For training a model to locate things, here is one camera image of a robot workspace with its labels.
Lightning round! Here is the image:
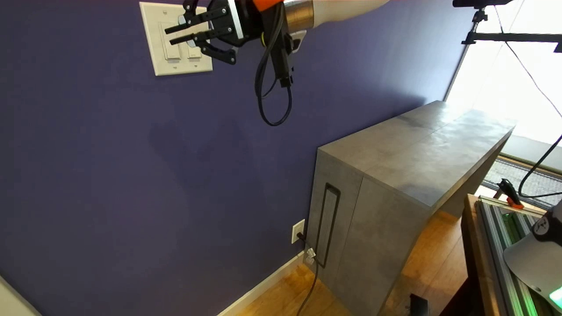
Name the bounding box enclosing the black camera tripod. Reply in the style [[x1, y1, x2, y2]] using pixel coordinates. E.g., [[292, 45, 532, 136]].
[[441, 0, 562, 101]]

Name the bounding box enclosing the orange cable strap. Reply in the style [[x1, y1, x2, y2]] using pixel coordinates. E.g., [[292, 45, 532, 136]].
[[251, 0, 286, 12]]

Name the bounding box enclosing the white wall power outlet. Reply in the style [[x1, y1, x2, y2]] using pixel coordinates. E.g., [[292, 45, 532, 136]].
[[290, 217, 307, 245]]

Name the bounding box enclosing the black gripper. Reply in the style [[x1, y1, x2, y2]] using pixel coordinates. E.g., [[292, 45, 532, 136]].
[[163, 0, 255, 64]]

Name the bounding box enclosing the orange and black clamp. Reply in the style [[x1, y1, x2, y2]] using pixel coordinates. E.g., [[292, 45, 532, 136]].
[[494, 177, 525, 210]]

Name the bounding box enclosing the grey concrete-look side table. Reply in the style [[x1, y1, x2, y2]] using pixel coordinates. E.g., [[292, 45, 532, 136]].
[[304, 98, 518, 316]]

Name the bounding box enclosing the black hanging cable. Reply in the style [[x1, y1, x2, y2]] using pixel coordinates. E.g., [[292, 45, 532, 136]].
[[494, 5, 562, 199]]

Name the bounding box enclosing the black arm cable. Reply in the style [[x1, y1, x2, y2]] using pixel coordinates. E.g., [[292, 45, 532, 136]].
[[253, 0, 295, 127]]

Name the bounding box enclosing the black power cord with plug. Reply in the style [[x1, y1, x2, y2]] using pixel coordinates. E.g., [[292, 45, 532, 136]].
[[295, 229, 323, 316]]

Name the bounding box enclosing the white baseboard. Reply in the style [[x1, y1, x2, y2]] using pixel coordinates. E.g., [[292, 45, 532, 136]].
[[216, 249, 309, 316]]

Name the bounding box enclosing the white rocker switch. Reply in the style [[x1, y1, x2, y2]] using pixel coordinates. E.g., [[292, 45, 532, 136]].
[[163, 40, 185, 62], [185, 40, 206, 61]]

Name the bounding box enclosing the robot mounting cart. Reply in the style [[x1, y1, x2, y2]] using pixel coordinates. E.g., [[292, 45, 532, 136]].
[[455, 191, 562, 316]]

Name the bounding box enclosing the white double switch wall plate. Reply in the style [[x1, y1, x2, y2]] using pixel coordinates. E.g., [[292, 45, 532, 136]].
[[137, 0, 216, 78]]

